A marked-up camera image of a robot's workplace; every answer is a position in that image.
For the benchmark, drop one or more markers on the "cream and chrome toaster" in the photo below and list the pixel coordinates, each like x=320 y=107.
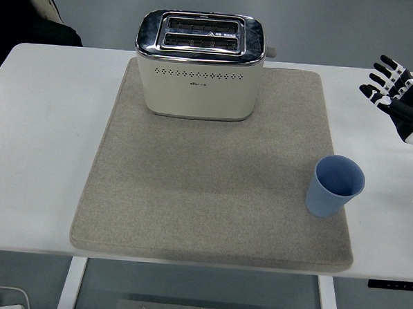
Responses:
x=199 y=92

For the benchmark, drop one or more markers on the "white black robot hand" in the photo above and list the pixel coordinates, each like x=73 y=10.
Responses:
x=407 y=113

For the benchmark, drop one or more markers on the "white table leg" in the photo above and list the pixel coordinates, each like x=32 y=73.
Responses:
x=328 y=303
x=70 y=286

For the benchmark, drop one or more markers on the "black table control panel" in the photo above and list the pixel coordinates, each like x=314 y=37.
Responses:
x=393 y=285

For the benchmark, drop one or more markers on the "blue ribbed water cup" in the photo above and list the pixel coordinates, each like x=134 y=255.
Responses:
x=325 y=199

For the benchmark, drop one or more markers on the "beige felt table mat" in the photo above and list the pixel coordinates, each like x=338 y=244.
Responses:
x=198 y=181

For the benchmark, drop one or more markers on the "person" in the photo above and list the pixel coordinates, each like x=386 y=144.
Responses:
x=15 y=27

